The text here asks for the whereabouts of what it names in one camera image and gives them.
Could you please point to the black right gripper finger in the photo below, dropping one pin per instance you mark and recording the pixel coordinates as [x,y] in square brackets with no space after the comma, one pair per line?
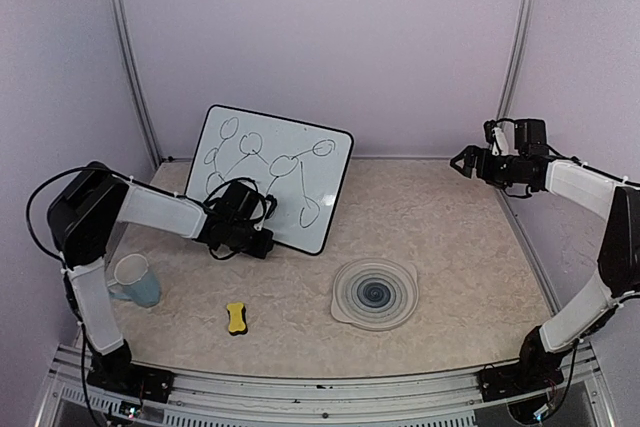
[468,157]
[465,169]

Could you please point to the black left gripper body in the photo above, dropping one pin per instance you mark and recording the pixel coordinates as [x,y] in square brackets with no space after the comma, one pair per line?
[240,241]

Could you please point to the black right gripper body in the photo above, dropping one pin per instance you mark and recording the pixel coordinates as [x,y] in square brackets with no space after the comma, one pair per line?
[502,174]

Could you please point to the yellow bone-shaped eraser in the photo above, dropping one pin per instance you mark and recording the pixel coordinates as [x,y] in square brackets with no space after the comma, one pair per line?
[237,324]

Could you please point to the white whiteboard black frame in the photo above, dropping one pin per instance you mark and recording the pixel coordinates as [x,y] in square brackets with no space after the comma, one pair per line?
[302,165]

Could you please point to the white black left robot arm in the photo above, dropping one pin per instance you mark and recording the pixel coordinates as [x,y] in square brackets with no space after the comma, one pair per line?
[82,217]

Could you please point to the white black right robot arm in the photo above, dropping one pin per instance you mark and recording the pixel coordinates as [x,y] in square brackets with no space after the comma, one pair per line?
[614,281]

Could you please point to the light blue mug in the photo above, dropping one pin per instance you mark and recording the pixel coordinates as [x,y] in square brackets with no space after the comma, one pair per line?
[134,281]

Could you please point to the grey spiral pattern plate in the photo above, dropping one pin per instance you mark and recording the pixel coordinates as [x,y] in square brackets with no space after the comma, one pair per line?
[374,294]

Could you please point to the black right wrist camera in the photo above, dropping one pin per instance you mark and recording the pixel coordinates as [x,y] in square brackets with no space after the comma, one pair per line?
[530,137]

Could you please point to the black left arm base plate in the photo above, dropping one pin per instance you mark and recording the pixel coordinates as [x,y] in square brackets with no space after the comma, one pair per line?
[138,381]

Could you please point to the right aluminium frame post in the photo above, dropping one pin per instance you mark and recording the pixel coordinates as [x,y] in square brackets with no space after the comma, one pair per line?
[516,58]

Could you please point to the aluminium frame post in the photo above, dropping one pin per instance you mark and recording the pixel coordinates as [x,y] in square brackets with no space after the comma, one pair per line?
[141,110]
[516,58]

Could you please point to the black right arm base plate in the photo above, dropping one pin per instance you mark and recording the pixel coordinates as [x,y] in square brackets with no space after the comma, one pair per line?
[505,381]

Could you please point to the front aluminium rail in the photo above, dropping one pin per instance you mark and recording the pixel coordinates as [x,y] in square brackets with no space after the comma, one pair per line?
[577,396]

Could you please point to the left aluminium frame post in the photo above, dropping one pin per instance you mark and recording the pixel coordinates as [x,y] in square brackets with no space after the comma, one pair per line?
[141,110]

